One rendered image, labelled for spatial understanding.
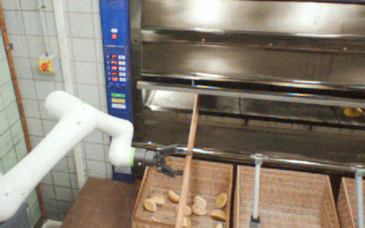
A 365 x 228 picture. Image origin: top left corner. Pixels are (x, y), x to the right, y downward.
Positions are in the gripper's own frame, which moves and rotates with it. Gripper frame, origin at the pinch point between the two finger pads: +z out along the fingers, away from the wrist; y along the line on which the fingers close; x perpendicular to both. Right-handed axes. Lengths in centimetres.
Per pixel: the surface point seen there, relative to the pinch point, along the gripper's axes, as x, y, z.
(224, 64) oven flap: -52, -32, 14
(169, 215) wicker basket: -23, 61, -12
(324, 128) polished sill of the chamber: -51, 3, 75
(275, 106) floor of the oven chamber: -72, 2, 50
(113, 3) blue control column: -50, -65, -49
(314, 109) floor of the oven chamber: -72, 2, 74
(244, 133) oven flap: -54, 14, 30
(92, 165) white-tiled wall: -54, 54, -73
